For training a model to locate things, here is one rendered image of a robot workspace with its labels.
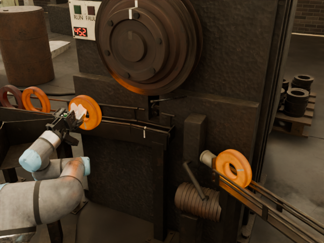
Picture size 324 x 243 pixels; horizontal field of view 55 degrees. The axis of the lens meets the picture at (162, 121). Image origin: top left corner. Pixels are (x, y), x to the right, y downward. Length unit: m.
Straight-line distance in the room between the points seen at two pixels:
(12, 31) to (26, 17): 0.23
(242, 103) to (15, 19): 3.14
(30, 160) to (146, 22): 0.64
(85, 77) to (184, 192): 0.78
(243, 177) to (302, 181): 1.33
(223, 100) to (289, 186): 1.18
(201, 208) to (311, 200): 1.12
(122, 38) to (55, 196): 0.66
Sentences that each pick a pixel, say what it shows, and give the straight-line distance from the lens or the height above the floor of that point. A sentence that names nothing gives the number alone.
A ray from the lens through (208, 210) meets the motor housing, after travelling 1.36.
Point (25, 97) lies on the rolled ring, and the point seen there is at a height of 0.72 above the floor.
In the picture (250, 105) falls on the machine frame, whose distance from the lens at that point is 1.36.
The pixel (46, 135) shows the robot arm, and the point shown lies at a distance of 1.23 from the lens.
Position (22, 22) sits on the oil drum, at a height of 0.76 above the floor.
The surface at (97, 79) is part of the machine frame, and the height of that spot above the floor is 0.87.
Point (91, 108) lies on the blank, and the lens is 1.34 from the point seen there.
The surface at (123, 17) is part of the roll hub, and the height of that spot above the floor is 1.22.
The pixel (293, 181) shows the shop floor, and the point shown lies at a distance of 2.47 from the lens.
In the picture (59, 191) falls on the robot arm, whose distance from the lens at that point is 0.88.
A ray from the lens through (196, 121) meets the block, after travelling 1.34.
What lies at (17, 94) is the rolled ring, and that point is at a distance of 1.97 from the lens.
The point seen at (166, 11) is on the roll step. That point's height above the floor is 1.24.
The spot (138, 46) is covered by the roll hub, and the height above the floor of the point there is 1.12.
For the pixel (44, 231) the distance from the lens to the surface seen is 2.04.
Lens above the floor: 1.42
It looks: 28 degrees down
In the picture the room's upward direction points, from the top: straight up
